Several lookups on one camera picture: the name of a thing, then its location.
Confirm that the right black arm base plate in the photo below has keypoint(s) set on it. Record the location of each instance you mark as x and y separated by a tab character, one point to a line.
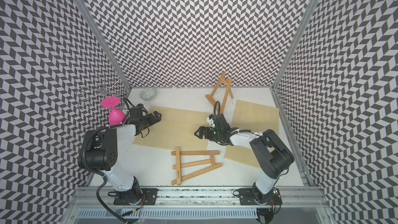
250	196

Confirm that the near wooden easel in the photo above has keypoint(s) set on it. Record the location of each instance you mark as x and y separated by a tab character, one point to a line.
210	164

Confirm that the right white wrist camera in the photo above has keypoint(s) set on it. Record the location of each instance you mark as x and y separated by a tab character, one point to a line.
212	121

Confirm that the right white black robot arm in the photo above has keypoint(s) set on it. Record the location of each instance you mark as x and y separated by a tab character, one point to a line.
273	156

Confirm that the metal wire glass rack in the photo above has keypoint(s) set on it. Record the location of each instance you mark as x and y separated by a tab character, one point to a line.
100	90

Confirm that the pink plastic wine glass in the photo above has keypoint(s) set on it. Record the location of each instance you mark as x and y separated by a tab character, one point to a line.
115	116

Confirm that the aluminium front rail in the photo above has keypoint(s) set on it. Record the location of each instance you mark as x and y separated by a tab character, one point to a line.
218	204

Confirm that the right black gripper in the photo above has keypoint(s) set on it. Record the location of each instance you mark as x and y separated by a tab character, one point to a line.
207	129

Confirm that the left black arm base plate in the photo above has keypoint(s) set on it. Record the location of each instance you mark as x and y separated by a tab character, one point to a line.
146	196

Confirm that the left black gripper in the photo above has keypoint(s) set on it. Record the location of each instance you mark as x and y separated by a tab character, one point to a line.
153	121

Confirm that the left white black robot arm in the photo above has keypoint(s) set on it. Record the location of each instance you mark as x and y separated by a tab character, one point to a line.
99	153

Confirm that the plywood board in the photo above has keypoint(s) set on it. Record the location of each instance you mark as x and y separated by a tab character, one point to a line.
176	129
254	117

